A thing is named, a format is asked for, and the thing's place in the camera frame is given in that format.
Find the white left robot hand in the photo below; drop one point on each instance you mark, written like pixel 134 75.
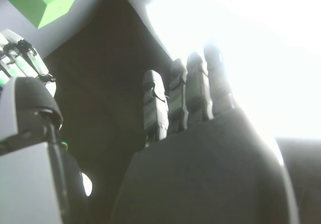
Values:
pixel 200 173

